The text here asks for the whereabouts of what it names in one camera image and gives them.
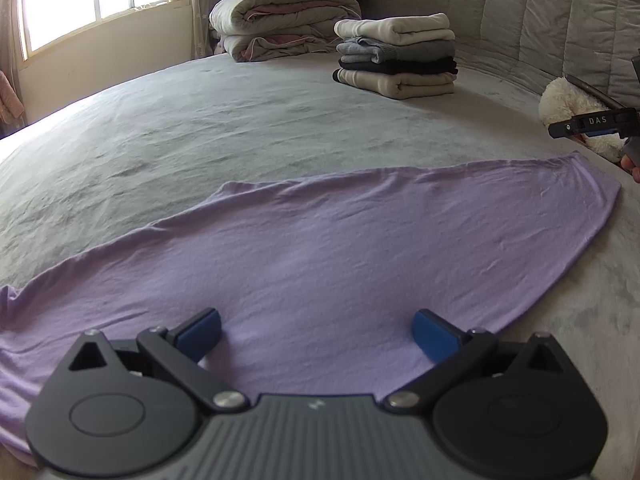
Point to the folded white garment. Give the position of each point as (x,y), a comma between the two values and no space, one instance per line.
(395,27)

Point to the white plush toy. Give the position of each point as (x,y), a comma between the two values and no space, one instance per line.
(570,105)

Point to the person's right hand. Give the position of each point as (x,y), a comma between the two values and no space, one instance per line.
(632,167)

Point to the black flat device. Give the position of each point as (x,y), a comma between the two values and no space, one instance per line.
(595,92)

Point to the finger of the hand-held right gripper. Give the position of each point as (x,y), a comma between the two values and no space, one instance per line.
(595,122)

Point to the window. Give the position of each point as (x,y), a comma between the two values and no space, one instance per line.
(100,0)

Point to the grey quilted headboard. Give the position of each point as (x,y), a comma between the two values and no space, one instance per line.
(525,20)

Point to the folded black garment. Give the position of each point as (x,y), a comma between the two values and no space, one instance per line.
(410,66)

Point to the small cloth pile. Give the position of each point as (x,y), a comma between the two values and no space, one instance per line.
(217,45)

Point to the folded grey sweater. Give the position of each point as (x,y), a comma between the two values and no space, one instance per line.
(420,51)

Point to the grey bed cover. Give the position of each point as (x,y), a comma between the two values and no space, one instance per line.
(200,125)

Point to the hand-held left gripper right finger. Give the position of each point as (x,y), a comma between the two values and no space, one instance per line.
(435,335)

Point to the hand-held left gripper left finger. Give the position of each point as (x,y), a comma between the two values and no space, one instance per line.
(200,332)

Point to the folded grey pink quilt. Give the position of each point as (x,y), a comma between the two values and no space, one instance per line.
(285,15)

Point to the lilac pants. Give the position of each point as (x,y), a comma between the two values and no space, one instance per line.
(350,240)

